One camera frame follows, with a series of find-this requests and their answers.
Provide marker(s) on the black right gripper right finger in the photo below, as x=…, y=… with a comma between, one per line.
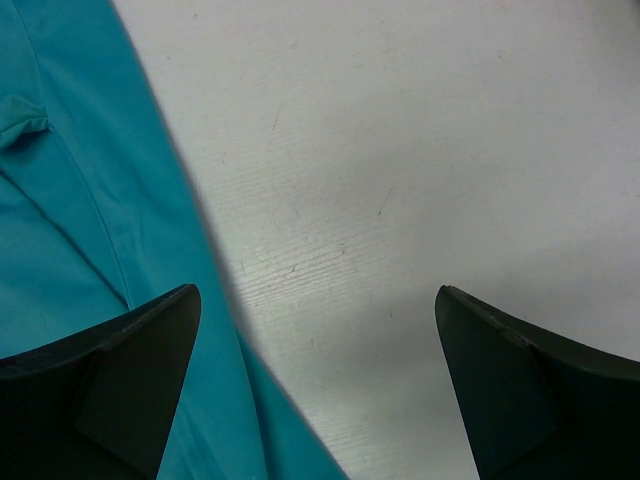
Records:
x=535, y=404

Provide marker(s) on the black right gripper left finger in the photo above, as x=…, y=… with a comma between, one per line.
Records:
x=99, y=404

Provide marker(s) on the teal t-shirt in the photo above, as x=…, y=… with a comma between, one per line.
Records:
x=97, y=218

